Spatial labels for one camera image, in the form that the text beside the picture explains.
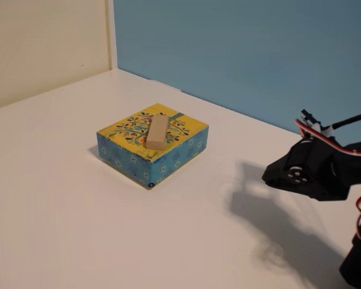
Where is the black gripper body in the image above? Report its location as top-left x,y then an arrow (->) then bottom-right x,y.
282,137 -> 356,202

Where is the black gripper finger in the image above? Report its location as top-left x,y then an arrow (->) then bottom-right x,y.
261,159 -> 310,188
266,182 -> 319,202

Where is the wooden Jenga block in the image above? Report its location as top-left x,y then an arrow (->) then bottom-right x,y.
143,113 -> 170,151

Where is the yellow blue floral box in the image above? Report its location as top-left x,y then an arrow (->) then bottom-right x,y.
95,103 -> 209,190

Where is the white black cable connector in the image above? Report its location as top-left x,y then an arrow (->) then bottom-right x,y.
300,108 -> 333,137

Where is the black camera cable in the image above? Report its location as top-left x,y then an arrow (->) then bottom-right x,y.
330,111 -> 361,129

